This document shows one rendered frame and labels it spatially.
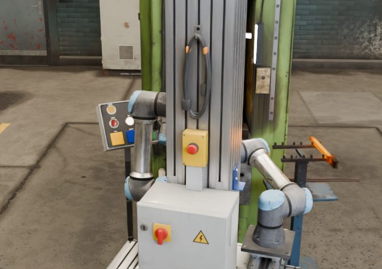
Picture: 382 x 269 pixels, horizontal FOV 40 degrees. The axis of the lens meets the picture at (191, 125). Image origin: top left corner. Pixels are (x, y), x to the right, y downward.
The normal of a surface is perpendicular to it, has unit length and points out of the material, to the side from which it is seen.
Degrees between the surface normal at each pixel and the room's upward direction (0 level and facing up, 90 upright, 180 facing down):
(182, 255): 90
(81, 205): 0
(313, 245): 0
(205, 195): 0
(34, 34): 90
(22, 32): 90
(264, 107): 90
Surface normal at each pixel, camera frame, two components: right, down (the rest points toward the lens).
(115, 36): -0.05, 0.33
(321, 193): 0.00, -0.94
